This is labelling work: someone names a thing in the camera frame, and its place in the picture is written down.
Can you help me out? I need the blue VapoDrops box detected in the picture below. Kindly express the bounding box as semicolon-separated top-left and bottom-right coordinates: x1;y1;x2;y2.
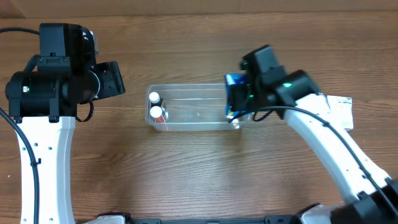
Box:
224;73;248;119

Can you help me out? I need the dark bottle white cap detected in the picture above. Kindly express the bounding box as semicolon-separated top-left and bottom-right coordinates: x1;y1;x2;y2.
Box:
149;91;165;108

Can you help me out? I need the orange bottle white cap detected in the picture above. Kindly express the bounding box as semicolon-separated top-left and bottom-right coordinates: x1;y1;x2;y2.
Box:
149;106;169;123

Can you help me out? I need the white medicine box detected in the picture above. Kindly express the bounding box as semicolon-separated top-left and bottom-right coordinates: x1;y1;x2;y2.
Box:
326;95;354;132

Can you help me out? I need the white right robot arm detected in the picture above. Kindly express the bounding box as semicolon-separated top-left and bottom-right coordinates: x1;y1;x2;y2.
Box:
224;45;397;223

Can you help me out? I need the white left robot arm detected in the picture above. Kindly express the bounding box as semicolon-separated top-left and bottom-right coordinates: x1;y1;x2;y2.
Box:
1;23;125;223

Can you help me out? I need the clear plastic container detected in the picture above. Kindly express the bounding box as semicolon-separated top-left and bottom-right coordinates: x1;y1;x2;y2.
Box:
145;83;251;131

